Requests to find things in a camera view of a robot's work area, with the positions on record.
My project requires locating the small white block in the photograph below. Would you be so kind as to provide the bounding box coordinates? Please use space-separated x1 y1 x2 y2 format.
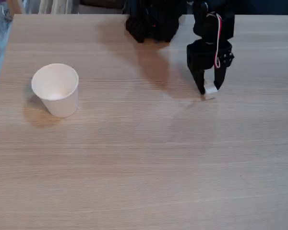
204 80 219 94

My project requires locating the white paper cup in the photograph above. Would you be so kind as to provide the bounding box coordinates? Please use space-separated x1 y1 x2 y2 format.
30 63 80 118

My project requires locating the pale striped curtain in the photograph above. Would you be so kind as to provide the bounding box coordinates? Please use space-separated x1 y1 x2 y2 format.
26 0 80 15

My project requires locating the person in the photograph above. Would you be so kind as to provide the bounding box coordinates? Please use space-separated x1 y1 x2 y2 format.
0 0 13 27

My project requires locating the red and white cable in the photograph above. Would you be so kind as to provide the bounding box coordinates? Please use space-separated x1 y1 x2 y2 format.
213 13 224 70

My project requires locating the wooden chair post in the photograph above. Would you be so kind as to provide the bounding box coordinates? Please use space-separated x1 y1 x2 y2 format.
6 0 24 15

